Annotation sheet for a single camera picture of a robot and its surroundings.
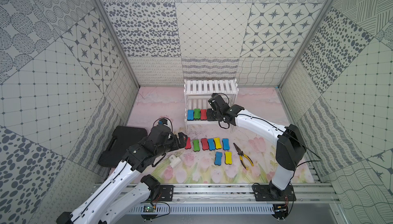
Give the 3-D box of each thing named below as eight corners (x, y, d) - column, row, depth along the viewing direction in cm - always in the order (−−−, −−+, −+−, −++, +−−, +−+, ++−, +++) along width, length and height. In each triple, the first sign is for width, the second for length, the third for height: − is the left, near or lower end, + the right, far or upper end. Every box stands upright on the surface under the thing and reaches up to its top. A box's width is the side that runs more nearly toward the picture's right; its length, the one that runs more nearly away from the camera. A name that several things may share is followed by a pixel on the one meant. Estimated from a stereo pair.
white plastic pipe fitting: (169, 167, 84) (167, 165, 81) (170, 156, 88) (169, 154, 85) (180, 167, 84) (179, 165, 81) (181, 156, 88) (180, 154, 85)
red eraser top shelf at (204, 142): (202, 150, 90) (202, 148, 88) (200, 140, 95) (200, 138, 92) (209, 149, 91) (209, 147, 89) (206, 139, 95) (206, 137, 93)
